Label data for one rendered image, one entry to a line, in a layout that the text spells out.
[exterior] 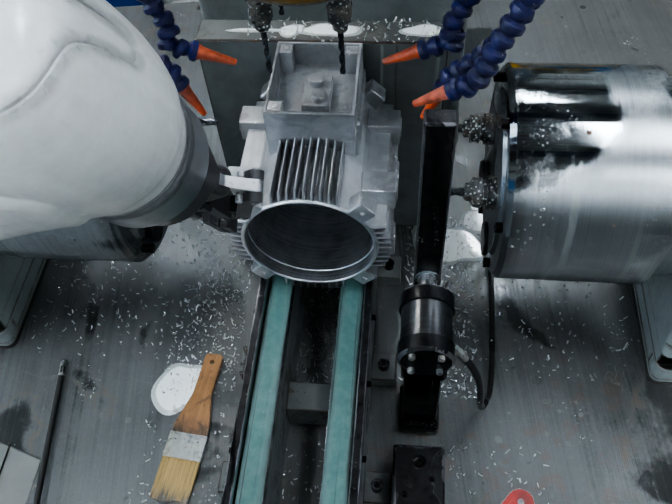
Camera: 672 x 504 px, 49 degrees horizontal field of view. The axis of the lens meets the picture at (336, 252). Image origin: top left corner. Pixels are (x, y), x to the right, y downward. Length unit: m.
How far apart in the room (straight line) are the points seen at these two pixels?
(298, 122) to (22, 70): 0.55
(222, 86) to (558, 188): 0.44
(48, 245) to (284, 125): 0.31
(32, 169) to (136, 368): 0.76
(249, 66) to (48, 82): 0.65
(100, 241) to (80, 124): 0.57
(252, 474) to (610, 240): 0.45
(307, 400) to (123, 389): 0.26
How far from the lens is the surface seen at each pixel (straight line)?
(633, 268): 0.86
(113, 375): 1.07
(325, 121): 0.81
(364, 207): 0.79
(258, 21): 0.74
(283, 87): 0.89
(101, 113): 0.32
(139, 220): 0.45
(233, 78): 0.96
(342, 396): 0.86
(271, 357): 0.89
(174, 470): 0.98
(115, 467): 1.01
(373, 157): 0.87
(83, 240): 0.89
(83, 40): 0.31
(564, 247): 0.81
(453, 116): 0.65
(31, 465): 0.76
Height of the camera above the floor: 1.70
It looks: 54 degrees down
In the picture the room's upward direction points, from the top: 5 degrees counter-clockwise
